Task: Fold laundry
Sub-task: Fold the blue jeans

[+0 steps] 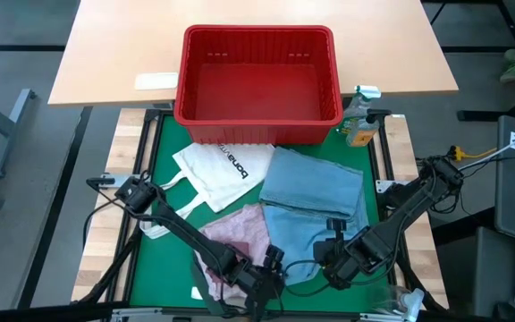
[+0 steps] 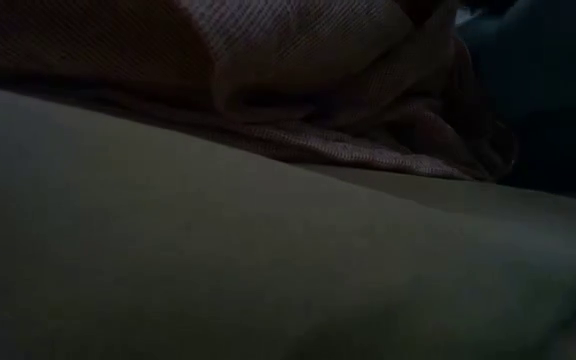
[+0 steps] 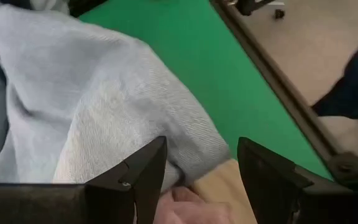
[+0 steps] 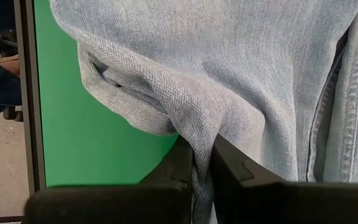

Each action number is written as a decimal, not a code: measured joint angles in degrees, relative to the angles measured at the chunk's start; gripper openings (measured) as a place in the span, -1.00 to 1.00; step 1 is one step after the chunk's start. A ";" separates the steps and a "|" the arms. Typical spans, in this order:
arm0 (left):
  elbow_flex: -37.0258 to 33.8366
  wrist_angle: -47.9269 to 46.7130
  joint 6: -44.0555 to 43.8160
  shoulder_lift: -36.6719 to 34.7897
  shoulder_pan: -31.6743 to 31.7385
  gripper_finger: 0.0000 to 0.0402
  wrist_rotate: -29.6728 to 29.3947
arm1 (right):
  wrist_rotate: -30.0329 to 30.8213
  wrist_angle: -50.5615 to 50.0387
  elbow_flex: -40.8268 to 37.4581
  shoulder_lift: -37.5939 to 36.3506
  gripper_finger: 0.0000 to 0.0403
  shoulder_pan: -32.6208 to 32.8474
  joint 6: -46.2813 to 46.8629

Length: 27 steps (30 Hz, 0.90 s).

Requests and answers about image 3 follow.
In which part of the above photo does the blue denim garment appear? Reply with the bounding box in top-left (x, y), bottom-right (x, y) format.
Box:
top-left (0, 0), bottom-right (232, 191)

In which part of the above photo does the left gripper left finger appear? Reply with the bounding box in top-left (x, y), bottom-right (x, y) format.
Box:
top-left (0, 136), bottom-right (168, 224)

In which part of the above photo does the green table mat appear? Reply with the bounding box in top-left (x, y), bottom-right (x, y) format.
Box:
top-left (78, 0), bottom-right (334, 180)

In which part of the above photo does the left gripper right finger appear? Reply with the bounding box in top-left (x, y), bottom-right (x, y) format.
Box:
top-left (237, 136), bottom-right (358, 224)

